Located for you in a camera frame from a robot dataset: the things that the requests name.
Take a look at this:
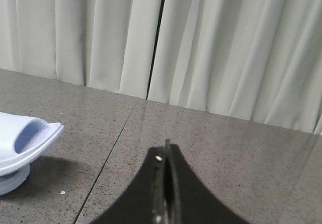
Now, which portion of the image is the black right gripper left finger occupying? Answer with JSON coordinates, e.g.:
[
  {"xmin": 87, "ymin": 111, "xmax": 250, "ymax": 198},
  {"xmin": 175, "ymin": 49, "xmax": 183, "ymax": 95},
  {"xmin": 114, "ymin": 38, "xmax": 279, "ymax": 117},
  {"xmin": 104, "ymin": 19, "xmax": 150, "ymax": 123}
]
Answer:
[{"xmin": 92, "ymin": 146, "xmax": 167, "ymax": 223}]

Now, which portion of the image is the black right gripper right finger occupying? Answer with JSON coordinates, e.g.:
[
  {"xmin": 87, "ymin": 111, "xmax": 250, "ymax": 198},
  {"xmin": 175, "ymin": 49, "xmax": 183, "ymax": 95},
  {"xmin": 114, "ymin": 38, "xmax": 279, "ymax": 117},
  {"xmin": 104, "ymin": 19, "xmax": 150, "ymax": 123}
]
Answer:
[{"xmin": 165, "ymin": 139, "xmax": 247, "ymax": 223}]

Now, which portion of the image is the light blue slipper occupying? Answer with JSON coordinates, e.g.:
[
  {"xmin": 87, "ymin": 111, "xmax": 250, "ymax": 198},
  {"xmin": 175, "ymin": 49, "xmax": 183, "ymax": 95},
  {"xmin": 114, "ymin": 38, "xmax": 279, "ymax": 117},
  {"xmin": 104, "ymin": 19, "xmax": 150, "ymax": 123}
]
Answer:
[
  {"xmin": 1, "ymin": 112, "xmax": 64, "ymax": 176},
  {"xmin": 0, "ymin": 165, "xmax": 30, "ymax": 196}
]

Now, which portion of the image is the white curtain, right panel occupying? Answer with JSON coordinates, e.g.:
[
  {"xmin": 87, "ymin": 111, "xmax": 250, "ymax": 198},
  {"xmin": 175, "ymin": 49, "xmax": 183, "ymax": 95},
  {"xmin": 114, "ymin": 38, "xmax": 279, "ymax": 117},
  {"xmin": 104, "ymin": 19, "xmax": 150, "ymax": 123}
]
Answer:
[{"xmin": 148, "ymin": 0, "xmax": 321, "ymax": 134}]

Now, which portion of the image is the white curtain, panel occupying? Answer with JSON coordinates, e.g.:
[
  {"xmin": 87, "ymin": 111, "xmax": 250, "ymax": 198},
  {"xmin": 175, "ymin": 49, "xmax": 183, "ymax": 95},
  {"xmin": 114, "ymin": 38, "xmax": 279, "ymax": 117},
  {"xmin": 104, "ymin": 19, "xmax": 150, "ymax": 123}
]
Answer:
[
  {"xmin": 1, "ymin": 0, "xmax": 162, "ymax": 98},
  {"xmin": 148, "ymin": 0, "xmax": 321, "ymax": 134}
]

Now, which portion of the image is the white curtain, left panel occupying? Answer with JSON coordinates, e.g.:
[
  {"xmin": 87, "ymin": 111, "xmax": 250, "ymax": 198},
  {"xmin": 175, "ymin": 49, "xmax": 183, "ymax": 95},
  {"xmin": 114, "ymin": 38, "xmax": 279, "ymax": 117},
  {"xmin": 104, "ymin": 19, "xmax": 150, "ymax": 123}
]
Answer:
[{"xmin": 1, "ymin": 0, "xmax": 162, "ymax": 98}]

